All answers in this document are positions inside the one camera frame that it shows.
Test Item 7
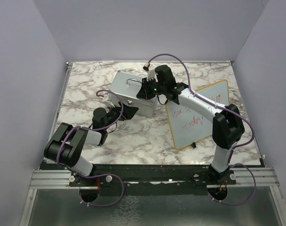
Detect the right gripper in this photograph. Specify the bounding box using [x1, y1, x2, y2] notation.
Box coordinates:
[136, 76, 166, 100]

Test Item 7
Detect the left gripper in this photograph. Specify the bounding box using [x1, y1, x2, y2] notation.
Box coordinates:
[103, 101, 138, 130]

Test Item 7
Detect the grey metal first aid box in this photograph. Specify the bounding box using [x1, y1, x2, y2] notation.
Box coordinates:
[110, 70, 158, 118]

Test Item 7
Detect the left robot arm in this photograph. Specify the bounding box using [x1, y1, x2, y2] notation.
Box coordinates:
[44, 103, 139, 186]

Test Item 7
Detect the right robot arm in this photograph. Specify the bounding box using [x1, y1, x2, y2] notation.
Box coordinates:
[136, 63, 245, 184]

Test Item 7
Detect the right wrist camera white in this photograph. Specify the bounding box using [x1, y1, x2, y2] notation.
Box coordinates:
[143, 62, 156, 81]

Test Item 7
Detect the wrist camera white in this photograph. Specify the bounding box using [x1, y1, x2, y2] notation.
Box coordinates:
[99, 94, 115, 108]
[143, 62, 156, 81]

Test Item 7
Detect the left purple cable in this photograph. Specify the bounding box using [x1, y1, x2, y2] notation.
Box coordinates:
[56, 90, 124, 208]

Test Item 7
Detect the purple cable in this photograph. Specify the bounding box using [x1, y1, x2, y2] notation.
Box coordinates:
[56, 90, 124, 208]
[146, 53, 257, 205]

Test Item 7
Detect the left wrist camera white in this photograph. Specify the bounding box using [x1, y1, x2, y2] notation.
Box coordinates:
[99, 94, 115, 108]

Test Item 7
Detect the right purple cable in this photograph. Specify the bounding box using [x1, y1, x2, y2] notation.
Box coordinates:
[146, 53, 257, 205]

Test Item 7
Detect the small whiteboard yellow frame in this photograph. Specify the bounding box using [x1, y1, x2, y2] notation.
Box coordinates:
[165, 79, 230, 150]

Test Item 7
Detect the black mounting rail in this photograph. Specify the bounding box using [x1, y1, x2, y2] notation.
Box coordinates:
[39, 163, 238, 196]

